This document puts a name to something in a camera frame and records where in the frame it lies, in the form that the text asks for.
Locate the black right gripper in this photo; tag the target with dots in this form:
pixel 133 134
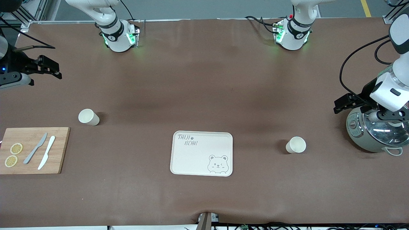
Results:
pixel 18 62

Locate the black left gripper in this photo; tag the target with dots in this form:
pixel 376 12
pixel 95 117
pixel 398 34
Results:
pixel 365 94

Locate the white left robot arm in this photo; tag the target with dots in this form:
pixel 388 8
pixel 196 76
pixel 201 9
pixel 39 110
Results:
pixel 294 41

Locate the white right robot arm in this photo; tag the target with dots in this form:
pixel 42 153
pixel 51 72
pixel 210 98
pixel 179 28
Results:
pixel 118 41

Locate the cream bear print tray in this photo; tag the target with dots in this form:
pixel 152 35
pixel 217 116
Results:
pixel 191 159

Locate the grey-green cooking pot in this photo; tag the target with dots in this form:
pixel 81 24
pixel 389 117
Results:
pixel 358 137

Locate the glass pot lid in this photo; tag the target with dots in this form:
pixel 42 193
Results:
pixel 386 134

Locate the grey plastic knife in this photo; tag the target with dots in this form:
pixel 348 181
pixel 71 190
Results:
pixel 33 150

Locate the white plastic knife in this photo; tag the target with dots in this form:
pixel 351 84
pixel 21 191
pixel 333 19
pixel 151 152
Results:
pixel 47 151

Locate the wooden cutting board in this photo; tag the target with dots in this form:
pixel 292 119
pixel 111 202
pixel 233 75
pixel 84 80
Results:
pixel 60 153

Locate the yellow lemon slice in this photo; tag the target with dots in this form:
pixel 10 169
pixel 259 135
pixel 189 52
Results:
pixel 16 148
pixel 11 161

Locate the brown table cover cloth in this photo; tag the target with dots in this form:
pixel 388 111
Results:
pixel 204 95

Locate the aluminium frame profile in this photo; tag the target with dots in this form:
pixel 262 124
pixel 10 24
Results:
pixel 33 11
pixel 388 17

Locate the metal table edge bracket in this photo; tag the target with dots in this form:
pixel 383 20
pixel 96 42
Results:
pixel 207 222

